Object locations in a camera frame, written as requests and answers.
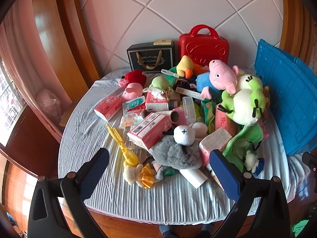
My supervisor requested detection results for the red toy suitcase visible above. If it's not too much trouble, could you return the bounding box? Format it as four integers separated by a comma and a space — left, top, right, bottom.
178, 24, 229, 67

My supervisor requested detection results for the pink pig plush blue body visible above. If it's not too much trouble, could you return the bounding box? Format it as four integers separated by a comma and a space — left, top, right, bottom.
196, 59, 240, 100

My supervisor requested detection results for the yellow plastic clip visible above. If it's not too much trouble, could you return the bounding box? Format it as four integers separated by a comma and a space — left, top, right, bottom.
106, 124, 139, 167

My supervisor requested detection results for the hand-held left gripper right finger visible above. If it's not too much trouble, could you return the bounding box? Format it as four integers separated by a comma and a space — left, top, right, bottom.
209, 149, 291, 238

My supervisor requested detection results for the person's left foot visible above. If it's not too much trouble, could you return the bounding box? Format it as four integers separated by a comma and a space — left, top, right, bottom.
159, 224, 179, 238

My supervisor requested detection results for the pink roll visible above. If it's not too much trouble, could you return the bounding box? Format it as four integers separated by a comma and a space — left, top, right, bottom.
170, 107, 186, 126

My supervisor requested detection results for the light green round plush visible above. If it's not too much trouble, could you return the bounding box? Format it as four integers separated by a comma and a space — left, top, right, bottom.
144, 76, 172, 95

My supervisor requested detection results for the person's foot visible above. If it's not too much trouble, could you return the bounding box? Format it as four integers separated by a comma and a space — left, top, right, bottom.
200, 224, 215, 238
159, 224, 179, 238

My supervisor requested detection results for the black and white box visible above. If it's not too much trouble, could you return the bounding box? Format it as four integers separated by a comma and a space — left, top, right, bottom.
173, 79, 201, 100

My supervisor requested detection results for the yellow duck plush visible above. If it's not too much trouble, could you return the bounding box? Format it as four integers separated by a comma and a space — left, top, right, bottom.
176, 55, 196, 78

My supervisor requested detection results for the pink pig plush orange dress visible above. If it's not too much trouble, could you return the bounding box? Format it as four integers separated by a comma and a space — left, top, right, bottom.
193, 62, 210, 76

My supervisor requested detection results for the green frog plush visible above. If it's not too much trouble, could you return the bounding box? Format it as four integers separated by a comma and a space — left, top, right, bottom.
217, 73, 266, 126

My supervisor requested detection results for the colourful candy pack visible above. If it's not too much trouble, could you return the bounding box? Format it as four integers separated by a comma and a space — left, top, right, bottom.
120, 109, 146, 129

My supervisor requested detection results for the pink plastic bag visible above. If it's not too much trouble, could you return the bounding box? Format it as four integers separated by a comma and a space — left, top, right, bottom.
35, 89, 62, 127

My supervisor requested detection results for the white plastic dropper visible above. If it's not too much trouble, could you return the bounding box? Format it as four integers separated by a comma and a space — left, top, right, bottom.
161, 69, 180, 78

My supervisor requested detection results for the small white plush blue outfit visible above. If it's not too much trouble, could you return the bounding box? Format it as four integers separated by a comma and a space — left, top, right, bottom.
244, 150, 265, 174

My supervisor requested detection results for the black gift box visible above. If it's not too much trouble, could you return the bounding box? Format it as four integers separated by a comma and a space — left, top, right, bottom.
127, 42, 176, 73

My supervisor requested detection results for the white doll yellow skirt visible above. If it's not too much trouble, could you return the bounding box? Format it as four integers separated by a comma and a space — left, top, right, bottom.
123, 163, 155, 189

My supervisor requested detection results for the teal wet wipes pack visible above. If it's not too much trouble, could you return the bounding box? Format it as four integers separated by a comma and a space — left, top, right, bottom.
122, 97, 146, 112

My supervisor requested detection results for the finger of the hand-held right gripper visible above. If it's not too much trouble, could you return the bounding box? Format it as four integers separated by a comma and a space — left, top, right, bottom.
302, 151, 317, 193

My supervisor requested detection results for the clear plastic box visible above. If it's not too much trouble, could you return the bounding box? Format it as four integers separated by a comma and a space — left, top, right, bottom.
182, 96, 197, 125

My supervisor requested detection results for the clear-wrapped pink tissue pack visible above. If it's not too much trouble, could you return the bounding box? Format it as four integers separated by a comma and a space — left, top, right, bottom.
199, 127, 233, 167

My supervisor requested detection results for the green bag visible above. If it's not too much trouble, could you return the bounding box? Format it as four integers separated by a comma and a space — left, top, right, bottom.
292, 219, 317, 238

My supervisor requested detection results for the window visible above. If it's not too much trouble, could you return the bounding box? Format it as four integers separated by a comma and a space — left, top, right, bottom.
0, 59, 28, 147

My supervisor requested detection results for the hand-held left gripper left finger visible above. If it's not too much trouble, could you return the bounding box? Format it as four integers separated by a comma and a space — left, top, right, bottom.
27, 148, 110, 238

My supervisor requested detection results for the person's right foot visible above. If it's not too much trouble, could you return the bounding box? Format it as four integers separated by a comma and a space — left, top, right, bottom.
200, 224, 215, 238

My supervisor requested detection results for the blue plastic crate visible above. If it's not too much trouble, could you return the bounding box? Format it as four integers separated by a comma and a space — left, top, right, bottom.
254, 39, 317, 156

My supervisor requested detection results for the pink pig plush red dress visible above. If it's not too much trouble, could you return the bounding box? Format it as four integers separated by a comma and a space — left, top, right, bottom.
117, 70, 147, 102

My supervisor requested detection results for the white tube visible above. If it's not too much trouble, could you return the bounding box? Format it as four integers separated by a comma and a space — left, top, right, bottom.
180, 169, 208, 189

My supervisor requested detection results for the grey plush white head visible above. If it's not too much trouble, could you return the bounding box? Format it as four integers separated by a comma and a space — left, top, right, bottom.
151, 123, 209, 180

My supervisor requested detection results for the green frog hat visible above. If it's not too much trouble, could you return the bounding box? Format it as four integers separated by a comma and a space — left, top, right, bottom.
222, 123, 264, 169

